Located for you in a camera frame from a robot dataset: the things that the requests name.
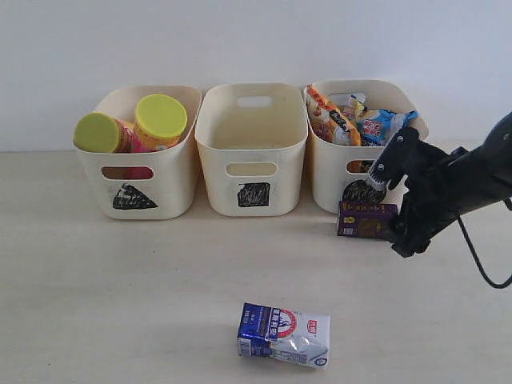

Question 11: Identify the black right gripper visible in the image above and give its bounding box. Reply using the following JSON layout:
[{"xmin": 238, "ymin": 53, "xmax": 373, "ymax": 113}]
[{"xmin": 386, "ymin": 143, "xmax": 471, "ymax": 259}]

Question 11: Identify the purple drink carton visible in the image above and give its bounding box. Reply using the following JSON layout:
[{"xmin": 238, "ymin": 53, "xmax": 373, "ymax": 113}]
[{"xmin": 337, "ymin": 201, "xmax": 398, "ymax": 240}]

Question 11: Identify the blue instant noodle bag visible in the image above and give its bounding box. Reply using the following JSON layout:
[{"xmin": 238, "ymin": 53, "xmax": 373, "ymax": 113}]
[{"xmin": 337, "ymin": 93, "xmax": 419, "ymax": 146}]

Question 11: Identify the orange instant noodle bag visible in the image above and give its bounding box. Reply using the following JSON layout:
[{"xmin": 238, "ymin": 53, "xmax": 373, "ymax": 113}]
[{"xmin": 305, "ymin": 85, "xmax": 362, "ymax": 146}]

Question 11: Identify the pink chips can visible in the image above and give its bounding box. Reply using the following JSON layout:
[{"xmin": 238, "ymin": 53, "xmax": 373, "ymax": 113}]
[{"xmin": 117, "ymin": 94, "xmax": 188, "ymax": 154}]

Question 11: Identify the yellow Lays chips can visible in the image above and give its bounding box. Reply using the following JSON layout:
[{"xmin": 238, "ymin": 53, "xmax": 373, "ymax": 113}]
[{"xmin": 73, "ymin": 112, "xmax": 123, "ymax": 154}]

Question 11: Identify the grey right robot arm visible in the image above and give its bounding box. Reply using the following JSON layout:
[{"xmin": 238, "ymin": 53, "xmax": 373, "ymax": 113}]
[{"xmin": 390, "ymin": 114, "xmax": 511, "ymax": 258}]

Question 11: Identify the cream bin with circle mark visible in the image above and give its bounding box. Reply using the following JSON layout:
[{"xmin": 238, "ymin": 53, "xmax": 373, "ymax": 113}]
[{"xmin": 306, "ymin": 79, "xmax": 416, "ymax": 214}]

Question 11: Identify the cream bin with square mark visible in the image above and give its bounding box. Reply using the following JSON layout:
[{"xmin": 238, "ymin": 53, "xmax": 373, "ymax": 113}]
[{"xmin": 195, "ymin": 82, "xmax": 309, "ymax": 217}]

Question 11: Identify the blue white milk carton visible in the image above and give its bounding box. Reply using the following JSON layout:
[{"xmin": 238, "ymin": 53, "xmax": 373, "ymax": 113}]
[{"xmin": 237, "ymin": 302, "xmax": 330, "ymax": 369}]

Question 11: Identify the cream bin with triangle mark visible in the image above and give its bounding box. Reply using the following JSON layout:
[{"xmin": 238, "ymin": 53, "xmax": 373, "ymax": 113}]
[{"xmin": 76, "ymin": 85, "xmax": 202, "ymax": 220}]

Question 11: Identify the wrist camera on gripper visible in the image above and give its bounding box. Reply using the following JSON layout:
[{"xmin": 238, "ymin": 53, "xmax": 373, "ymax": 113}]
[{"xmin": 366, "ymin": 127, "xmax": 421, "ymax": 191}]

